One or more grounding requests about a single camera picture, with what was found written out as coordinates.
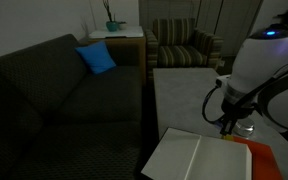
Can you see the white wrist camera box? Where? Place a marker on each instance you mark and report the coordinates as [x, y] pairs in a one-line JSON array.
[[222, 81]]

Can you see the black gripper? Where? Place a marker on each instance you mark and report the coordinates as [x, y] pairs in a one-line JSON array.
[[237, 110]]

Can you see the wooden side table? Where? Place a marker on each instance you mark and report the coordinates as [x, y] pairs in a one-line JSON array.
[[130, 50]]

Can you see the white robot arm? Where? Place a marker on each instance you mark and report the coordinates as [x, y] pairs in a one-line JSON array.
[[267, 63]]

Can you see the white board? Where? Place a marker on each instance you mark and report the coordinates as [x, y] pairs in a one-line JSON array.
[[120, 33]]

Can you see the black hardcover book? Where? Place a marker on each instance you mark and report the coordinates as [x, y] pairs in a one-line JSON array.
[[197, 156]]

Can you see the blue cushion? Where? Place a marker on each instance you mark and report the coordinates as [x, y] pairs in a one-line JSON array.
[[96, 58]]

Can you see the dark grey sofa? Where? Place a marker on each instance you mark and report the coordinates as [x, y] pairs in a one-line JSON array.
[[50, 116]]

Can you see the teal pot with plant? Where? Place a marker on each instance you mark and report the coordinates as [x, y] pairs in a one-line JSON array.
[[112, 26]]

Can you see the striped armchair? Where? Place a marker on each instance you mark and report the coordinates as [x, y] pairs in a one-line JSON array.
[[180, 50]]

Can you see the grey closet door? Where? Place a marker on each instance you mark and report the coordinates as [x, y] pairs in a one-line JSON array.
[[234, 23]]

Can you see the red book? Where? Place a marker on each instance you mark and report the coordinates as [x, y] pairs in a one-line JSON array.
[[264, 160]]

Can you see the small white plant pot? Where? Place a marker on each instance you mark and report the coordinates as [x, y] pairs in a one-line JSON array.
[[122, 25]]

